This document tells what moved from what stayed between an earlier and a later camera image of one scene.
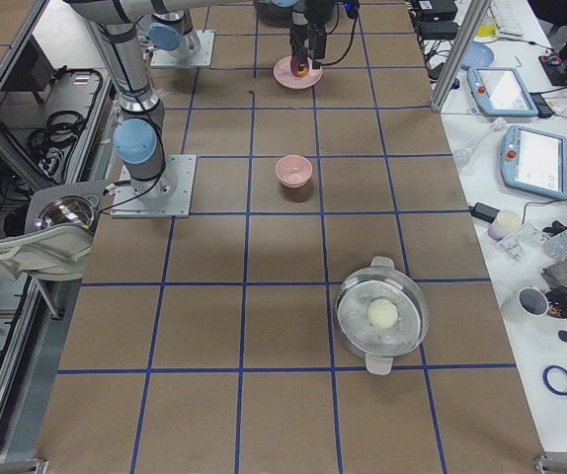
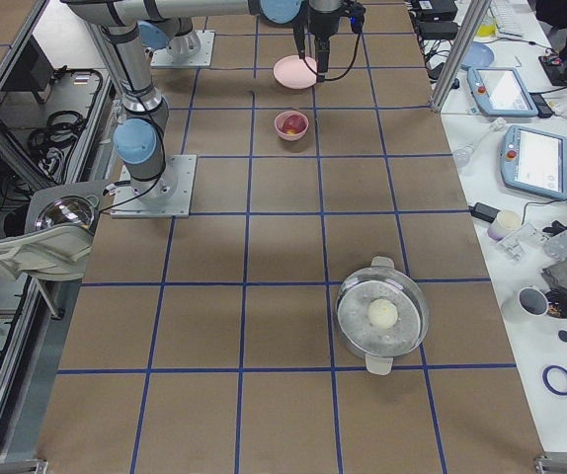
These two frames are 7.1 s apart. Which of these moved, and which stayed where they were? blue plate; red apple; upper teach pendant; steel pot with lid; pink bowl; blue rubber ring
Moved: pink bowl; red apple
Stayed: steel pot with lid; upper teach pendant; blue plate; blue rubber ring
